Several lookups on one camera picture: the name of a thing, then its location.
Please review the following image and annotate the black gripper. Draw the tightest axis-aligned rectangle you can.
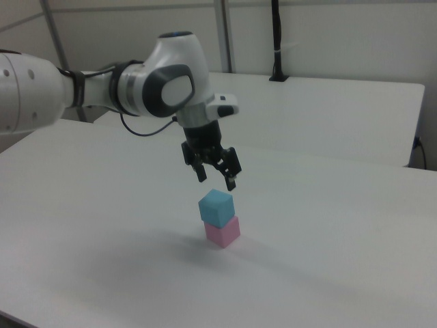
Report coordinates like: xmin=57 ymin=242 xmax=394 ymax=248
xmin=180 ymin=122 xmax=243 ymax=192

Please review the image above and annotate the blue cube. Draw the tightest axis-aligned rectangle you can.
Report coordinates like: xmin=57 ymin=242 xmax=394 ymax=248
xmin=198 ymin=188 xmax=236 ymax=229

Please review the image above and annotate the pink cube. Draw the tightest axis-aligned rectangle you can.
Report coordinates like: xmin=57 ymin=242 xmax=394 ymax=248
xmin=203 ymin=215 xmax=242 ymax=249

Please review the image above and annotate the black pole with base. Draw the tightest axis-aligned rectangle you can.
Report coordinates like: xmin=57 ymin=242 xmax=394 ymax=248
xmin=268 ymin=0 xmax=290 ymax=83

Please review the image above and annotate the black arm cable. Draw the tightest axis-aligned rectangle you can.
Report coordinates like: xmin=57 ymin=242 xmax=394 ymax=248
xmin=119 ymin=113 xmax=178 ymax=137

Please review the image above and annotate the vertical aluminium frame post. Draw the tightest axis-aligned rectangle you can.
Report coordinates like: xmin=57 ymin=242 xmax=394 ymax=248
xmin=214 ymin=0 xmax=237 ymax=74

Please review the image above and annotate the black wall cable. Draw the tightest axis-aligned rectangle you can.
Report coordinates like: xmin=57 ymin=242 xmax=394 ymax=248
xmin=414 ymin=136 xmax=428 ymax=170

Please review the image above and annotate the slanted aluminium frame post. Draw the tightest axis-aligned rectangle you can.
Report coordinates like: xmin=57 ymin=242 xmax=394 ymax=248
xmin=40 ymin=0 xmax=87 ymax=123

